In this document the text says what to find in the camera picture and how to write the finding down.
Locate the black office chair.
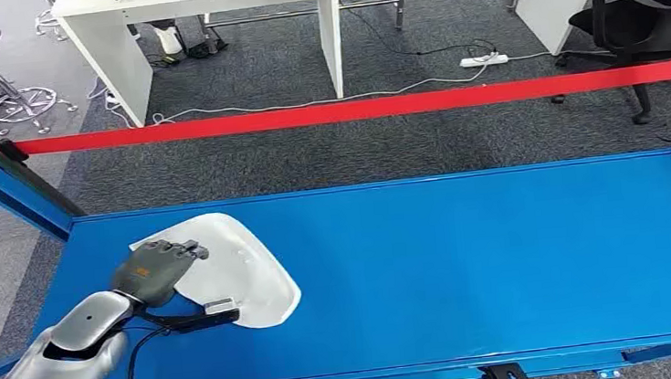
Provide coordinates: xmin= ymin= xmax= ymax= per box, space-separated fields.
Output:
xmin=543 ymin=0 xmax=671 ymax=133

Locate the blue metal shelf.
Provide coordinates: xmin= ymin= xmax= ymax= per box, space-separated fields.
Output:
xmin=0 ymin=64 xmax=671 ymax=379

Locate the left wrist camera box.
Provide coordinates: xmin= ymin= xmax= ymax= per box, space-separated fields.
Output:
xmin=133 ymin=296 xmax=243 ymax=339

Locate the white curved plastic part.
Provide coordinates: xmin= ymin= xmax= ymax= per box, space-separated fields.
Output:
xmin=127 ymin=205 xmax=305 ymax=341

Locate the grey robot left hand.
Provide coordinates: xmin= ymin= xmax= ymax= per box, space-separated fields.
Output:
xmin=108 ymin=236 xmax=215 ymax=313

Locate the white power strip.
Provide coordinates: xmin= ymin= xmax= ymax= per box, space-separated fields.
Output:
xmin=458 ymin=50 xmax=510 ymax=69

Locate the person's foot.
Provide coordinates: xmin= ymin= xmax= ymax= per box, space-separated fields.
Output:
xmin=152 ymin=18 xmax=185 ymax=58

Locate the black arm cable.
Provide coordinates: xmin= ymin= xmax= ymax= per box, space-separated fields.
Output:
xmin=117 ymin=325 xmax=176 ymax=379

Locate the red barrier belt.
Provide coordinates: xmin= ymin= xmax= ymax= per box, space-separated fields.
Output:
xmin=12 ymin=58 xmax=671 ymax=158

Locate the black stanchion post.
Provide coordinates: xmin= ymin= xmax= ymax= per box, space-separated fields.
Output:
xmin=0 ymin=129 xmax=88 ymax=225

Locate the black floor cable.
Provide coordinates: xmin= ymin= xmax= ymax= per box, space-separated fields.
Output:
xmin=342 ymin=0 xmax=499 ymax=70

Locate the white floor cable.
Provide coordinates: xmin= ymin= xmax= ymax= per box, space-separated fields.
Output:
xmin=147 ymin=61 xmax=495 ymax=127

